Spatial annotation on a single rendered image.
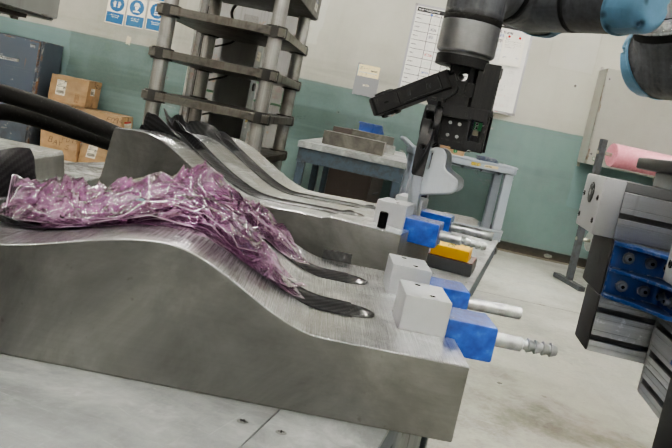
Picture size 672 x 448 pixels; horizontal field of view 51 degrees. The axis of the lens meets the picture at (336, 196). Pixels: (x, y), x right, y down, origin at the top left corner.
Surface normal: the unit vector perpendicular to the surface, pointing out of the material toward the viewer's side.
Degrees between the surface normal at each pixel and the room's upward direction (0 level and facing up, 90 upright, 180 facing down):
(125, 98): 90
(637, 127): 90
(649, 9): 88
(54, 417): 0
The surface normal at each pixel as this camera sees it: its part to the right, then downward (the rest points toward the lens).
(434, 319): 0.00, 0.11
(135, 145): -0.29, 0.05
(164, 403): 0.21, -0.97
